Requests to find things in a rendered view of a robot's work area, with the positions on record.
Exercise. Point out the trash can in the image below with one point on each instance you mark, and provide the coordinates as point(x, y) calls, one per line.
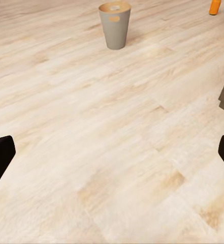
point(115, 23)

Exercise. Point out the can of soda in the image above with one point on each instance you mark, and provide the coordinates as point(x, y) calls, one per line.
point(215, 7)

